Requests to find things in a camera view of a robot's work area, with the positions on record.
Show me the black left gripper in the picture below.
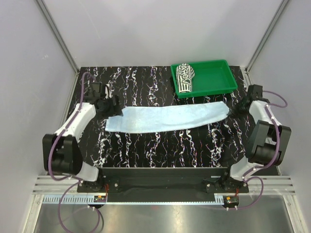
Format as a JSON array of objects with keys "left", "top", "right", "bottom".
[{"left": 97, "top": 95, "right": 123, "bottom": 120}]

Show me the light blue towel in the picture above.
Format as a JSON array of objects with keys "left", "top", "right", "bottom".
[{"left": 105, "top": 101, "right": 229, "bottom": 133}]

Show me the green white striped towel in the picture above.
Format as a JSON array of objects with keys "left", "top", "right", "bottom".
[{"left": 176, "top": 63, "right": 195, "bottom": 93}]

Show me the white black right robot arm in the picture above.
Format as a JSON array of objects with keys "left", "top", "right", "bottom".
[{"left": 220, "top": 84, "right": 292, "bottom": 193}]

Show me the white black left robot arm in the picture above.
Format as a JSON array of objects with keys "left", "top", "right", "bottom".
[{"left": 42, "top": 83, "right": 122, "bottom": 192}]

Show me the green plastic tray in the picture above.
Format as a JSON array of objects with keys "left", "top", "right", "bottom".
[{"left": 171, "top": 60, "right": 238, "bottom": 99}]

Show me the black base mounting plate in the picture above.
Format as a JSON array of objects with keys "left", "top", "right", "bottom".
[{"left": 77, "top": 167, "right": 249, "bottom": 203}]

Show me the left cable junction box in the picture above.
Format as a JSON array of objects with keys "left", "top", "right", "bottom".
[{"left": 94, "top": 195, "right": 107, "bottom": 202}]

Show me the cable junction box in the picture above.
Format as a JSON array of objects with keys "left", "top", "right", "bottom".
[
  {"left": 94, "top": 195, "right": 107, "bottom": 202},
  {"left": 225, "top": 196, "right": 239, "bottom": 205}
]

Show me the aluminium frame rail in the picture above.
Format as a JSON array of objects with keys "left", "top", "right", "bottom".
[{"left": 33, "top": 176, "right": 296, "bottom": 195}]

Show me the right cable junction box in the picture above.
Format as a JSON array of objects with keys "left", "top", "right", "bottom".
[{"left": 225, "top": 196, "right": 239, "bottom": 205}]

